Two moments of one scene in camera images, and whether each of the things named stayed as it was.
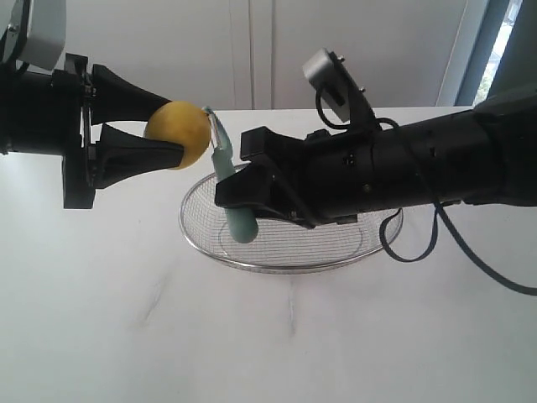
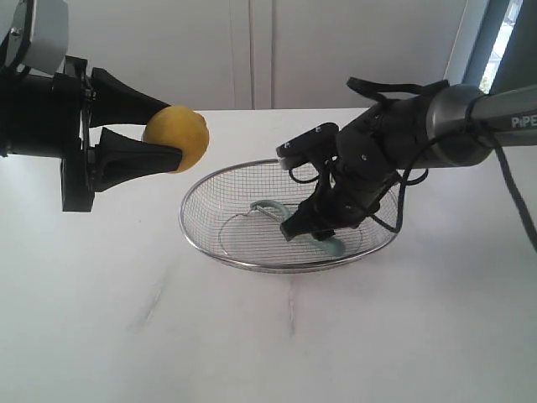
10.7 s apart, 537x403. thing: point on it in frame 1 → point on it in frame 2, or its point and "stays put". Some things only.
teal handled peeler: x=243 y=226 → x=332 y=246
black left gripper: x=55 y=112 stays put
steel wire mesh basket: x=284 y=243 stays put
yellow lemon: x=186 y=123 stays put
